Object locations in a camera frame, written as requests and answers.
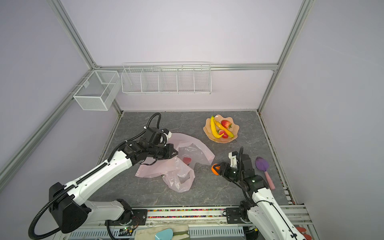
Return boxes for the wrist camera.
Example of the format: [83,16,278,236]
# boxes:
[228,151,239,169]
[162,129,172,140]

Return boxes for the light blue object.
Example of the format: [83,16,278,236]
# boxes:
[155,229,174,240]

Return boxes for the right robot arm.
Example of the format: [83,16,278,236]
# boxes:
[212,152,305,240]

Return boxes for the white mesh box basket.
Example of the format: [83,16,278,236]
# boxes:
[74,70,122,111]

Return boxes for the yellow green banana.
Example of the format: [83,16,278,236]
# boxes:
[210,116,221,139]

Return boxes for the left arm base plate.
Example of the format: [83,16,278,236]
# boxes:
[109,209,148,227]

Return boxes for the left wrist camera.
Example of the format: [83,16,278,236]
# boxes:
[162,129,172,140]

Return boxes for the orange tangerine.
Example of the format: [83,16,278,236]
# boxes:
[211,164,221,176]

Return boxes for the pink plastic bag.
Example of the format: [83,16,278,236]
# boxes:
[136,133,215,193]

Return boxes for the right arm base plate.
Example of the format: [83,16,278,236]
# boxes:
[223,206,249,224]

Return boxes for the red rubber glove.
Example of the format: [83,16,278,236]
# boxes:
[296,227,313,240]

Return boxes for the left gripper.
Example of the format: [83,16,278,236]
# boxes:
[148,143,179,160]

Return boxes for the beige scalloped fruit bowl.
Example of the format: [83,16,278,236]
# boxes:
[203,115,240,144]

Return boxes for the white wire shelf basket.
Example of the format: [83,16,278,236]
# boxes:
[121,62,212,94]

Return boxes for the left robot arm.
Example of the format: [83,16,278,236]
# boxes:
[28,123,178,240]

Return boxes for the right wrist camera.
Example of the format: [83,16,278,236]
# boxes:
[228,151,239,169]

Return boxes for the red strawberry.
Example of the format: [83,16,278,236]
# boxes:
[221,120,232,130]

